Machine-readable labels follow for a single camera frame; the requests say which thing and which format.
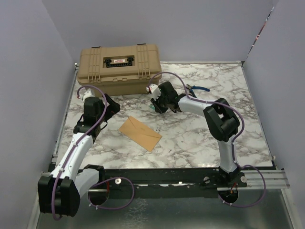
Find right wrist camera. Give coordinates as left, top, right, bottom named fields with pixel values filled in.
left=146, top=84, right=161, bottom=101

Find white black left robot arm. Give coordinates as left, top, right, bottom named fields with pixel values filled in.
left=38, top=90, right=120, bottom=220

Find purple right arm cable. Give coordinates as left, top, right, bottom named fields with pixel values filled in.
left=147, top=71, right=267, bottom=208

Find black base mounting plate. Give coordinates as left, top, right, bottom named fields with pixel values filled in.
left=85, top=165, right=247, bottom=199

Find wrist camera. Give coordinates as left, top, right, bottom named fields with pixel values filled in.
left=77, top=89, right=95, bottom=102
left=146, top=84, right=161, bottom=101

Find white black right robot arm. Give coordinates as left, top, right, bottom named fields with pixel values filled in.
left=146, top=82, right=240, bottom=187

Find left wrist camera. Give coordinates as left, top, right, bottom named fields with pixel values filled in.
left=77, top=89, right=95, bottom=102

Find blue handled pliers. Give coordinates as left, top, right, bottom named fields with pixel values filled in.
left=186, top=84, right=210, bottom=98

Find tan plastic tool case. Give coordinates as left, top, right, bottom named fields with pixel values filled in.
left=77, top=43, right=162, bottom=97

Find aluminium frame rail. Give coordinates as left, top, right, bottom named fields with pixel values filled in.
left=37, top=170, right=290, bottom=193

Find brown paper envelope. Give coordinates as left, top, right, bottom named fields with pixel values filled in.
left=119, top=116, right=162, bottom=152

